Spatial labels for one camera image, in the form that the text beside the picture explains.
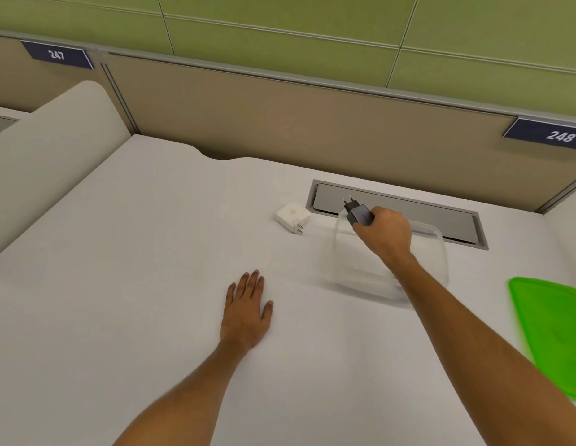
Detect blue number sign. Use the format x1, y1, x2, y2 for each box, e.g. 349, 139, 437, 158
503, 117, 576, 152
20, 40, 95, 70

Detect white charger plug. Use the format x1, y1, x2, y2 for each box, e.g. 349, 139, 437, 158
275, 202, 312, 236

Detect grey desk cable hatch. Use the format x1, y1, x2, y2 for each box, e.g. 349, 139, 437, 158
305, 179, 490, 251

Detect wide beige partition panel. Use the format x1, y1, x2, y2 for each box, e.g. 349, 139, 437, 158
102, 52, 576, 214

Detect narrow beige partition panel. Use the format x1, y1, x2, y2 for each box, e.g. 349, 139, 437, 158
0, 34, 113, 113

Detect person's left hand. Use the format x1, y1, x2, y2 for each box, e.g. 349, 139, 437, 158
220, 270, 275, 354

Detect person's right forearm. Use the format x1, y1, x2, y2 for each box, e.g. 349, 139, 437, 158
392, 254, 576, 446

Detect grey partition post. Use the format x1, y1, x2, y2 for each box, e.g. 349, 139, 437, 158
99, 61, 139, 135

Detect dark grey charger plug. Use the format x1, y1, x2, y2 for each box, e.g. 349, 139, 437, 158
340, 195, 375, 227

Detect clear plastic container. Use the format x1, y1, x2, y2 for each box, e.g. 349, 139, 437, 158
331, 211, 451, 313

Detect person's left forearm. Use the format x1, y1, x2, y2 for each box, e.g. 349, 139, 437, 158
112, 341, 250, 446

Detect white curved side divider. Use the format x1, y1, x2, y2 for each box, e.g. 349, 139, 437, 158
0, 80, 133, 261

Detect green plastic lid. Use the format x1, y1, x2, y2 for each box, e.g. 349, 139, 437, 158
508, 277, 576, 405

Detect person's right hand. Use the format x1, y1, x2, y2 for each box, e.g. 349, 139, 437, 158
352, 206, 413, 270

